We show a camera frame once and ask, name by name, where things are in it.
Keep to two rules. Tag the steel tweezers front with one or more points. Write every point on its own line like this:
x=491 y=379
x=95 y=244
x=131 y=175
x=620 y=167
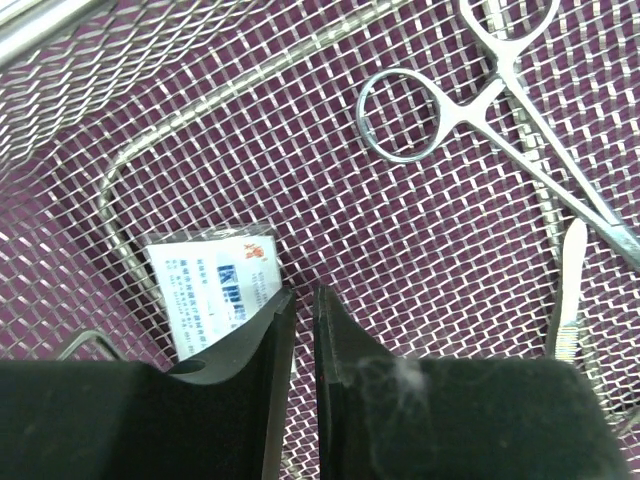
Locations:
x=563 y=331

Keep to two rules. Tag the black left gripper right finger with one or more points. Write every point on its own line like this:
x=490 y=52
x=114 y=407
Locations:
x=382 y=416

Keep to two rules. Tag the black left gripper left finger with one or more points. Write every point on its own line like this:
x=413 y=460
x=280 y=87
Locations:
x=217 y=415

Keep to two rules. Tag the metal mesh tray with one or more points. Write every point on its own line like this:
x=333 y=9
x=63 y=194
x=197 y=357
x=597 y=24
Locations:
x=300 y=200

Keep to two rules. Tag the purple cloth wrap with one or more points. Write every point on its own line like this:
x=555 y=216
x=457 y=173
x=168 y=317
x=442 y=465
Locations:
x=320 y=210

